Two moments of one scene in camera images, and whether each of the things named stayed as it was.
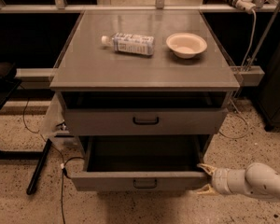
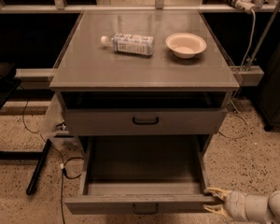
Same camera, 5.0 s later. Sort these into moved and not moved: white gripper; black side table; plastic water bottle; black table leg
Moved: white gripper
Not moved: plastic water bottle; black side table; black table leg
